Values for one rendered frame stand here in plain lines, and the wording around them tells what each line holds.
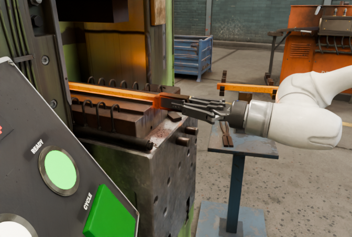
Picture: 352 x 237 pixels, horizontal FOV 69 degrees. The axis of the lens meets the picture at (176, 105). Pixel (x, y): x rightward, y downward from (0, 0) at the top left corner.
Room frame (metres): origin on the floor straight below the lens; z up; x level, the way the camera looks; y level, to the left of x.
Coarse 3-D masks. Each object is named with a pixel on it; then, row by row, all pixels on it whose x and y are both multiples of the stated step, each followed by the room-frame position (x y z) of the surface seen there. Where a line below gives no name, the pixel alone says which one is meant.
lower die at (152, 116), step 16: (80, 96) 0.75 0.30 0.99; (96, 96) 0.75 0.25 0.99; (112, 96) 0.73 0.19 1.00; (80, 112) 0.65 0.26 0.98; (128, 112) 0.64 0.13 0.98; (144, 112) 0.63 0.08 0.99; (160, 112) 0.72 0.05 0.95; (96, 128) 0.63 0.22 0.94; (128, 128) 0.59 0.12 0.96; (144, 128) 0.63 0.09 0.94
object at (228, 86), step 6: (222, 84) 1.04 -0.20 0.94; (228, 84) 1.04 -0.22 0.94; (234, 84) 1.04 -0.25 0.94; (240, 84) 1.04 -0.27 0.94; (246, 84) 1.04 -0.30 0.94; (234, 90) 1.03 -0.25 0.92; (240, 90) 1.02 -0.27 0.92; (246, 90) 1.02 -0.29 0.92; (252, 90) 1.01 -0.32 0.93; (258, 90) 1.01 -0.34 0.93; (264, 90) 1.00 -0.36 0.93; (270, 90) 1.00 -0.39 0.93
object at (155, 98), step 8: (72, 88) 0.80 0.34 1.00; (80, 88) 0.79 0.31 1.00; (88, 88) 0.78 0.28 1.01; (96, 88) 0.77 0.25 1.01; (104, 88) 0.77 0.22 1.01; (112, 88) 0.77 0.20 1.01; (128, 96) 0.72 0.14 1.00; (136, 96) 0.71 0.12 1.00; (144, 96) 0.70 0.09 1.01; (152, 96) 0.70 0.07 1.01; (160, 96) 0.69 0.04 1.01; (168, 96) 0.67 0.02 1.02; (176, 96) 0.67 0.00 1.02; (184, 96) 0.67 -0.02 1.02
